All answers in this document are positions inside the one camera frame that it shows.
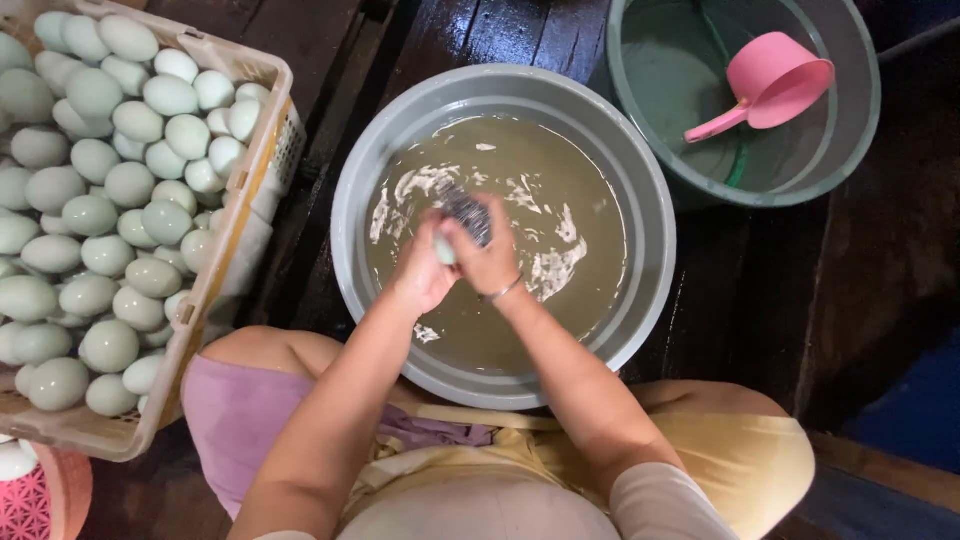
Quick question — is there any pink plastic water dipper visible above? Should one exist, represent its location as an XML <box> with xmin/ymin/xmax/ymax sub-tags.
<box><xmin>683</xmin><ymin>31</ymin><xmax>836</xmax><ymax>144</ymax></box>

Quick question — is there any green plastic bucket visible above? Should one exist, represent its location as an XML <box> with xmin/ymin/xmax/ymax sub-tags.
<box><xmin>606</xmin><ymin>0</ymin><xmax>882</xmax><ymax>209</ymax></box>

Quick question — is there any pink plastic basket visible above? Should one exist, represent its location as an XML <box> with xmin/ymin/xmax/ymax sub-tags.
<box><xmin>0</xmin><ymin>441</ymin><xmax>94</xmax><ymax>540</ymax></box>

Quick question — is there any white egg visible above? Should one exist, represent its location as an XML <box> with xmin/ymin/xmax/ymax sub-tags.
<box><xmin>0</xmin><ymin>438</ymin><xmax>39</xmax><ymax>483</ymax></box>

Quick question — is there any pile of pale green eggs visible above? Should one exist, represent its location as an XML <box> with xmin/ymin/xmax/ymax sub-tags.
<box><xmin>0</xmin><ymin>10</ymin><xmax>273</xmax><ymax>418</ymax></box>

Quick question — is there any silver bracelet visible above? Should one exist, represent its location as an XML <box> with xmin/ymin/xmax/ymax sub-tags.
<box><xmin>480</xmin><ymin>272</ymin><xmax>525</xmax><ymax>304</ymax></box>

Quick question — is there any person's right hand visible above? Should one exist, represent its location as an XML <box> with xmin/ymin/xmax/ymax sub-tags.
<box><xmin>440</xmin><ymin>192</ymin><xmax>524</xmax><ymax>300</ymax></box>

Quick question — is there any person's left hand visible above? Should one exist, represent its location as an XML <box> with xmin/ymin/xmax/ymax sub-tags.
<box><xmin>390</xmin><ymin>207</ymin><xmax>460</xmax><ymax>316</ymax></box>

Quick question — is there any beige plastic crate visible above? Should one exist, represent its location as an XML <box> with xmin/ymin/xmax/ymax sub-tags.
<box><xmin>0</xmin><ymin>0</ymin><xmax>308</xmax><ymax>463</ymax></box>

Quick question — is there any grey plastic wash basin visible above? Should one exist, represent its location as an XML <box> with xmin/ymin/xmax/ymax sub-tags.
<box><xmin>330</xmin><ymin>63</ymin><xmax>678</xmax><ymax>411</ymax></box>

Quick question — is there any steel wool scrubber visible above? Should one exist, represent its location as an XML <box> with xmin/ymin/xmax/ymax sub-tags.
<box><xmin>441</xmin><ymin>185</ymin><xmax>494</xmax><ymax>249</ymax></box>

